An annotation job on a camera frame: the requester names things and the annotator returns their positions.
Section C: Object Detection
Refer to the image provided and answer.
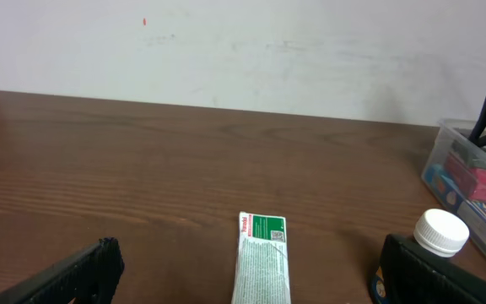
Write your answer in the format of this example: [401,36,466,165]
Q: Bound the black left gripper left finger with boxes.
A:
[0,237,125,304]

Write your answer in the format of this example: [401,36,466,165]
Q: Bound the clear plastic container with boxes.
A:
[422,119,486,256]

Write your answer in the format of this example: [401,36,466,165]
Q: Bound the red medicine box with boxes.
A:
[444,152,486,203]

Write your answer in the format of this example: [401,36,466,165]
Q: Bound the white green medicine box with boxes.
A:
[231,212,291,304]

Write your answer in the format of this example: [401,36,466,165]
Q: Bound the blue Kool Fever box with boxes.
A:
[423,165,486,248]

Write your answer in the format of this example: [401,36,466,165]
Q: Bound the dark bottle white cap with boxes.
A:
[369,209,469,304]

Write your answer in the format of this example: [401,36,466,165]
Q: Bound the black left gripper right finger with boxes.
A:
[378,234,486,304]

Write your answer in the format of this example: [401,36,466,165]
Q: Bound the dark green round-logo box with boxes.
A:
[451,138,486,172]

